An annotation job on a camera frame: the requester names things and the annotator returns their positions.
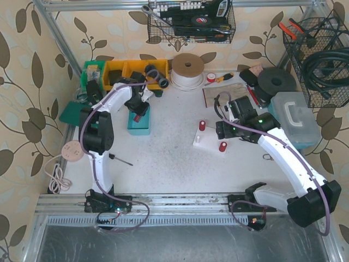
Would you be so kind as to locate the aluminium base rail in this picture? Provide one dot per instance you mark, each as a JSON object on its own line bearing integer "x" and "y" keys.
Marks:
{"x": 152, "y": 210}

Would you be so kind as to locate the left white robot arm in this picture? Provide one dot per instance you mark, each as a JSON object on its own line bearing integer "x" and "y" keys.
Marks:
{"x": 96, "y": 137}

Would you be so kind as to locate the wire basket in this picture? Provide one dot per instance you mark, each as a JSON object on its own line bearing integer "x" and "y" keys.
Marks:
{"x": 320, "y": 61}
{"x": 183, "y": 22}

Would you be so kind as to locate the white peg base plate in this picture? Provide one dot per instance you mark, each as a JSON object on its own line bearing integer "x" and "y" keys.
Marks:
{"x": 208, "y": 140}

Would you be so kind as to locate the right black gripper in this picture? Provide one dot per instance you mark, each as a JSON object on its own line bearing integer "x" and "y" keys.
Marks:
{"x": 221, "y": 130}

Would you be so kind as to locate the red white tape roll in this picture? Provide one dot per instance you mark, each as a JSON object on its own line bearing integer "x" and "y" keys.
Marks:
{"x": 211, "y": 77}

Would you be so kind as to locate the small red spring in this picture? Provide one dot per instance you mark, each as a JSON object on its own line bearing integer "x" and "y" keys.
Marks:
{"x": 137, "y": 118}

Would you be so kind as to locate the black disc spool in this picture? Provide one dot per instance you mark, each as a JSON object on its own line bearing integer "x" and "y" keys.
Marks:
{"x": 273, "y": 80}

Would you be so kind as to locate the brass padlock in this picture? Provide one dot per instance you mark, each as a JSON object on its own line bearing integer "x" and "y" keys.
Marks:
{"x": 267, "y": 157}

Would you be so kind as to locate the black sponge block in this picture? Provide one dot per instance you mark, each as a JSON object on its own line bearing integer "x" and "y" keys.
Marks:
{"x": 249, "y": 77}

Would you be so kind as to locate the yellow storage bins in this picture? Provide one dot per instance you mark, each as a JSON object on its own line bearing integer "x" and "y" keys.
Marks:
{"x": 129, "y": 66}

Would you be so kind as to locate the black long screwdriver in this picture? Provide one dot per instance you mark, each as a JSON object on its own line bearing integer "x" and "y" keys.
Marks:
{"x": 112, "y": 156}

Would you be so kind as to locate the right wire basket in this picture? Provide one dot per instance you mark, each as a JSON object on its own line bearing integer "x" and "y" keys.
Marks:
{"x": 320, "y": 61}

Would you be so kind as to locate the centre wire basket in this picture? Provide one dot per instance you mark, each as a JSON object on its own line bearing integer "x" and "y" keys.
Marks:
{"x": 183, "y": 22}

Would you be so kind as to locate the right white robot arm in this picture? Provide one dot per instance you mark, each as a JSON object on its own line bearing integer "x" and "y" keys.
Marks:
{"x": 313, "y": 197}

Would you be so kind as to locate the teal plastic tray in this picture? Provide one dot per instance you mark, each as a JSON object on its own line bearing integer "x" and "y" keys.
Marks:
{"x": 141, "y": 128}

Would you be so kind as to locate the grey pipe fitting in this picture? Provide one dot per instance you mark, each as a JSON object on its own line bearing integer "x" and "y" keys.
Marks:
{"x": 163, "y": 80}

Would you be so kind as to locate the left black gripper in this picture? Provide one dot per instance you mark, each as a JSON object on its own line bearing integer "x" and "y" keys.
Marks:
{"x": 138, "y": 109}

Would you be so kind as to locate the yellow black screwdriver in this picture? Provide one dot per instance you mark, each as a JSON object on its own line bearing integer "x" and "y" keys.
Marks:
{"x": 222, "y": 78}

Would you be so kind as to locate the black handheld meter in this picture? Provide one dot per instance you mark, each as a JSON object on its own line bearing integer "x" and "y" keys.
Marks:
{"x": 94, "y": 92}

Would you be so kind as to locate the clear teal toolbox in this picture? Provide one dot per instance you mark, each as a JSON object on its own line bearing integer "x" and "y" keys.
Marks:
{"x": 295, "y": 118}

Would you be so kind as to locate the red utility knife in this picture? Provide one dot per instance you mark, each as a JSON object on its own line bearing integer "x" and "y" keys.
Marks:
{"x": 253, "y": 96}

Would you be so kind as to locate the black box in bin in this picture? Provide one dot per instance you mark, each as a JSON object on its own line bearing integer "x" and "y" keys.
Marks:
{"x": 114, "y": 76}

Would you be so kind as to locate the green storage bin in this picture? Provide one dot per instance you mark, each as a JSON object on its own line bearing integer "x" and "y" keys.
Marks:
{"x": 92, "y": 70}

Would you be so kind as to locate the orange handled pliers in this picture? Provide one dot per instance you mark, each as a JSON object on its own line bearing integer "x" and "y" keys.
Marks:
{"x": 288, "y": 31}

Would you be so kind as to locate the pink round power strip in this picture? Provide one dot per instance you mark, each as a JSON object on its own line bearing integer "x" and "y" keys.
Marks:
{"x": 72, "y": 151}

